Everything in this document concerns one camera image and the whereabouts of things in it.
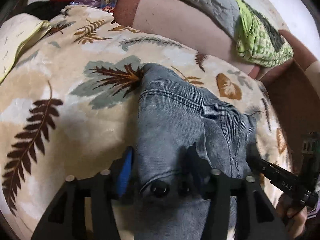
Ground person right hand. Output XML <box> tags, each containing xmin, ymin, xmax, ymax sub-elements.
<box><xmin>276</xmin><ymin>193</ymin><xmax>308</xmax><ymax>239</ymax></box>

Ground black garment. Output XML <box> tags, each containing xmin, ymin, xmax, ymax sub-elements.
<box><xmin>22</xmin><ymin>1</ymin><xmax>69</xmax><ymax>21</ymax></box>

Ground colourful snack packet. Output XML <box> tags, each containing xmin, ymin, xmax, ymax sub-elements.
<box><xmin>72</xmin><ymin>0</ymin><xmax>119</xmax><ymax>13</ymax></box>

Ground white patterned pillow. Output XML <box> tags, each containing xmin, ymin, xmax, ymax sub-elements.
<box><xmin>1</xmin><ymin>13</ymin><xmax>52</xmax><ymax>81</ymax></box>

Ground beige leaf print blanket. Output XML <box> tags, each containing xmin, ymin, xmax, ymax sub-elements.
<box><xmin>1</xmin><ymin>5</ymin><xmax>292</xmax><ymax>239</ymax></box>

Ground green patterned folded cloth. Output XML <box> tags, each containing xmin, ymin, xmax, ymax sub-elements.
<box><xmin>235</xmin><ymin>0</ymin><xmax>294</xmax><ymax>68</ymax></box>

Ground grey denim pants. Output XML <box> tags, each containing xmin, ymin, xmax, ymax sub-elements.
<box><xmin>135</xmin><ymin>63</ymin><xmax>257</xmax><ymax>239</ymax></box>

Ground brown cardboard box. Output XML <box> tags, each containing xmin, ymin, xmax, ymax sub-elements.
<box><xmin>260</xmin><ymin>60</ymin><xmax>319</xmax><ymax>173</ymax></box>

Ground pink brown bolster cushion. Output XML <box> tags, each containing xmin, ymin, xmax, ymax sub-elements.
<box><xmin>114</xmin><ymin>0</ymin><xmax>260</xmax><ymax>78</ymax></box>

